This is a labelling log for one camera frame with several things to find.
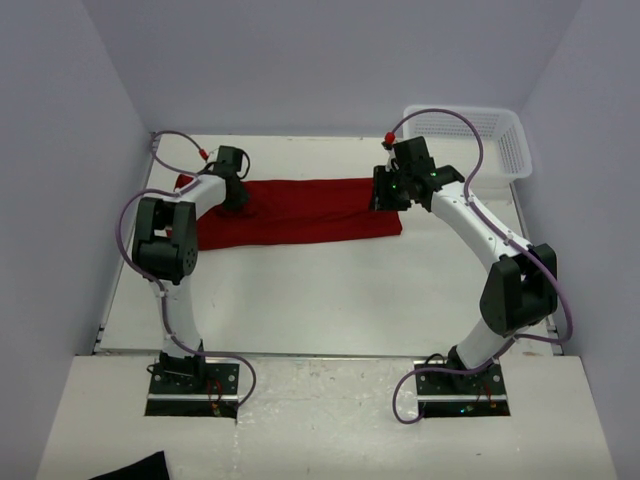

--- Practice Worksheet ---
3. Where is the red t-shirt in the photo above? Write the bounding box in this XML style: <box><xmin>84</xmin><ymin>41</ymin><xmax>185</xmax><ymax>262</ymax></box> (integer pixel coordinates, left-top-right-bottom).
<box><xmin>197</xmin><ymin>178</ymin><xmax>402</xmax><ymax>250</ymax></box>

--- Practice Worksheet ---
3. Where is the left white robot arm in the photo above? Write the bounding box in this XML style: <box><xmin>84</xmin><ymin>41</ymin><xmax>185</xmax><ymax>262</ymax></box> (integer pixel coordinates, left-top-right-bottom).
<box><xmin>131</xmin><ymin>146</ymin><xmax>251</xmax><ymax>393</ymax></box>

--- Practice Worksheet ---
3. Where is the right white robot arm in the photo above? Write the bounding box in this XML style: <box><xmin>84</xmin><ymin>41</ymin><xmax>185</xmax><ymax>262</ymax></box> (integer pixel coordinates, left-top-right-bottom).
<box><xmin>370</xmin><ymin>137</ymin><xmax>558</xmax><ymax>393</ymax></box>

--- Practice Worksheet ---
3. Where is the white plastic basket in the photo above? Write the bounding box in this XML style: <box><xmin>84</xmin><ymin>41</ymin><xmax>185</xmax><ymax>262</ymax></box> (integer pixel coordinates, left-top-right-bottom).
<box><xmin>398</xmin><ymin>105</ymin><xmax>532</xmax><ymax>192</ymax></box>

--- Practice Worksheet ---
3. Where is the black cloth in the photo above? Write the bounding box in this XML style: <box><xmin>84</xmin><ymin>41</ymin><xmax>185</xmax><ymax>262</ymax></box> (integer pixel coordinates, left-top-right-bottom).
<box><xmin>92</xmin><ymin>451</ymin><xmax>170</xmax><ymax>480</ymax></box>

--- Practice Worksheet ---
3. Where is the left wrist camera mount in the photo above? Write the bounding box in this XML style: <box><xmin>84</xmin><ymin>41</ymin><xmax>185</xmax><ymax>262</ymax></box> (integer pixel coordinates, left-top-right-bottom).
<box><xmin>198</xmin><ymin>148</ymin><xmax>219</xmax><ymax>162</ymax></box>

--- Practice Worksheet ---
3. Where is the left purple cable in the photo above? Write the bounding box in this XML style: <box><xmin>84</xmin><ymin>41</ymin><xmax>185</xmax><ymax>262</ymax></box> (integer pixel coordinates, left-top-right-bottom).
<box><xmin>117</xmin><ymin>130</ymin><xmax>257</xmax><ymax>412</ymax></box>

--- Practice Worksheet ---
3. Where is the purple cable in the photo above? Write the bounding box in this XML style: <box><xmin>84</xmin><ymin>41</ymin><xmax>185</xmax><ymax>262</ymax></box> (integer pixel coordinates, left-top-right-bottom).
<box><xmin>117</xmin><ymin>130</ymin><xmax>257</xmax><ymax>412</ymax></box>
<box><xmin>392</xmin><ymin>106</ymin><xmax>575</xmax><ymax>426</ymax></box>

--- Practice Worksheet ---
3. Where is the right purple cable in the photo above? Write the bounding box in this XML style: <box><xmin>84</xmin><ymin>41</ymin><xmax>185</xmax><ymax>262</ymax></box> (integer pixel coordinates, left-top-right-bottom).
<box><xmin>392</xmin><ymin>106</ymin><xmax>575</xmax><ymax>426</ymax></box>

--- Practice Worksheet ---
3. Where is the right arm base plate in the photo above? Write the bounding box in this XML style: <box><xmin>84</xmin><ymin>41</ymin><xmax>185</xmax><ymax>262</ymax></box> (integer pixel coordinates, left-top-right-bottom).
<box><xmin>415</xmin><ymin>364</ymin><xmax>510</xmax><ymax>419</ymax></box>

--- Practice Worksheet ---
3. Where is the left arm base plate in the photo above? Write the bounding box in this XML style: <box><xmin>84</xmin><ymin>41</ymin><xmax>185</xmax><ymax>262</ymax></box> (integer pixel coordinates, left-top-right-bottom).
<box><xmin>144</xmin><ymin>354</ymin><xmax>240</xmax><ymax>420</ymax></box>

